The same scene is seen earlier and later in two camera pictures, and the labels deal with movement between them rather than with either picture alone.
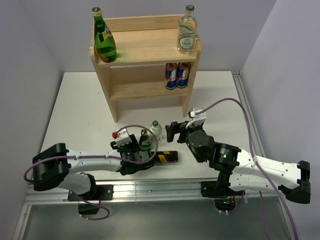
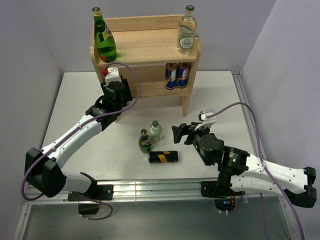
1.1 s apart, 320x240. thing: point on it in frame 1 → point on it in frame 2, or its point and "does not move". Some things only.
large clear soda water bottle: x=187 y=39 does not move
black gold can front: x=168 y=156 does not move
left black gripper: x=134 y=144 → x=126 y=96
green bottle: x=105 y=46 does not move
